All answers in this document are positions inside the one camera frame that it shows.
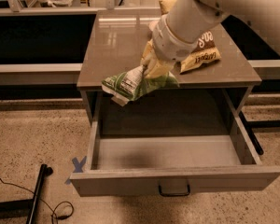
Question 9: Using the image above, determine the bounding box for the grey cabinet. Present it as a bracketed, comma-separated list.
[77, 8, 263, 127]

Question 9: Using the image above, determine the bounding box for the open grey top drawer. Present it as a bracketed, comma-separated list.
[71, 90, 280, 196]

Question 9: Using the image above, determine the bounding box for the black stand leg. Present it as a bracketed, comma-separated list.
[0, 164, 53, 224]

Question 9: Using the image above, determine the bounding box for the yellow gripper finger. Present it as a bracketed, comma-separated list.
[144, 58, 175, 79]
[140, 40, 153, 66]

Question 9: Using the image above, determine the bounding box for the blue tape cross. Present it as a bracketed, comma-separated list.
[72, 156, 87, 173]

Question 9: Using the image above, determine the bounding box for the brown yellow chip bag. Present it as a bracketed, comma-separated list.
[159, 0, 221, 74]

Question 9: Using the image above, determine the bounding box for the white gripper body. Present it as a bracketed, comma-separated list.
[152, 15, 198, 62]

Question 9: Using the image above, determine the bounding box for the green jalapeno chip bag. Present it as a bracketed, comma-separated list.
[102, 66, 179, 106]

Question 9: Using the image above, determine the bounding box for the black floor cable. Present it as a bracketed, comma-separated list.
[0, 167, 75, 221]

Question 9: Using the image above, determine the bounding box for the black drawer handle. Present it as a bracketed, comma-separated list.
[158, 181, 191, 197]

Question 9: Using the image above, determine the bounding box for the black table leg right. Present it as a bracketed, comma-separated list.
[239, 111, 264, 155]

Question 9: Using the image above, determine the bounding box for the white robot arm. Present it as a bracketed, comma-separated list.
[140, 0, 280, 78]

